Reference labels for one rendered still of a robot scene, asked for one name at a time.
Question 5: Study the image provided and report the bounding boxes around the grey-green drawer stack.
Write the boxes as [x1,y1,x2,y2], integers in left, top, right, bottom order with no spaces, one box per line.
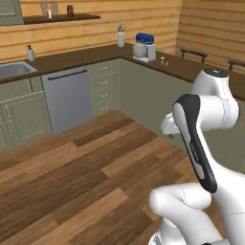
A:
[89,58,118,118]

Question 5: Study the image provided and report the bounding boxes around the dark brown jar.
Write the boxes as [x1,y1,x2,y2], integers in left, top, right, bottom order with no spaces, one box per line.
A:
[66,4,76,18]

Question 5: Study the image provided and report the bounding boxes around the white soap dispenser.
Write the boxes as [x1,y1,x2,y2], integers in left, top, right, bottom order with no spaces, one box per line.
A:
[26,44,36,62]

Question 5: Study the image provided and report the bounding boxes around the grey-green base cupboards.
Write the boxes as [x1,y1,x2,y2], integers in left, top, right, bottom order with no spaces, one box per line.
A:
[0,76,54,153]

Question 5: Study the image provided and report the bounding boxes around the grey-green counter cabinet run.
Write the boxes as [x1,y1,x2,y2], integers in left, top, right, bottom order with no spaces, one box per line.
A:
[115,57,245,175]

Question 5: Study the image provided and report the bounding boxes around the steel sink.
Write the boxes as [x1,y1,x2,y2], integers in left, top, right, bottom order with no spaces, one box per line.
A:
[0,60,38,79]

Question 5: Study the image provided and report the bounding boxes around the white vase with flowers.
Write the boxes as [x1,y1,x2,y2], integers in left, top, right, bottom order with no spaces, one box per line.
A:
[116,22,127,49]

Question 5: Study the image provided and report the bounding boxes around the blue and white stand mixer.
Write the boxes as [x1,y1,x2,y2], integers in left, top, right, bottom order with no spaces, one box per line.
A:
[131,32,158,63]

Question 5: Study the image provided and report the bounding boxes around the grey-green wall cupboard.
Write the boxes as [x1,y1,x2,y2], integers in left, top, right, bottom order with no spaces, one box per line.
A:
[0,0,25,27]

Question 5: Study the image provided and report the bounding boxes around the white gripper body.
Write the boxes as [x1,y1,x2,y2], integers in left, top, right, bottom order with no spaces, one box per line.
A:
[160,113,180,137]

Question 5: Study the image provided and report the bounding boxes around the steel dishwasher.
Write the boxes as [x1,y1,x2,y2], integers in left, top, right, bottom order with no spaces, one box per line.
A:
[40,65,94,135]

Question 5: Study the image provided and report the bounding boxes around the dark wooden wall shelf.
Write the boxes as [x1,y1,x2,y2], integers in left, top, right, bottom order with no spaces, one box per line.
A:
[23,13,101,26]

